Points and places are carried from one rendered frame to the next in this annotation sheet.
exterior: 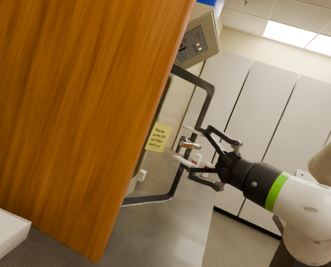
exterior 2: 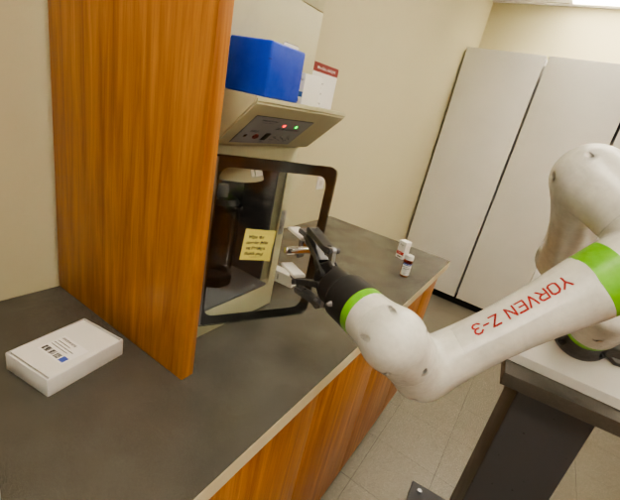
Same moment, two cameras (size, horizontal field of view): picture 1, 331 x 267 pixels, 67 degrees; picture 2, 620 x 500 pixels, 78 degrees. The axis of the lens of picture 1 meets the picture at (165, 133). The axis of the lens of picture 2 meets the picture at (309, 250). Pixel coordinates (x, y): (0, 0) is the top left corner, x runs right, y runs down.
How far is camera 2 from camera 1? 0.40 m
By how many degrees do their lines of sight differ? 21
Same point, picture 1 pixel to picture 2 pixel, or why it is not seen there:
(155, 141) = (254, 249)
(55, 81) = (122, 202)
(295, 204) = (357, 330)
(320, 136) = not seen: outside the picture
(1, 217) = (96, 335)
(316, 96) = not seen: outside the picture
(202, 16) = (248, 109)
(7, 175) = (107, 294)
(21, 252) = (113, 366)
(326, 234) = (381, 366)
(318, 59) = not seen: outside the picture
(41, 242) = (135, 358)
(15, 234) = (103, 350)
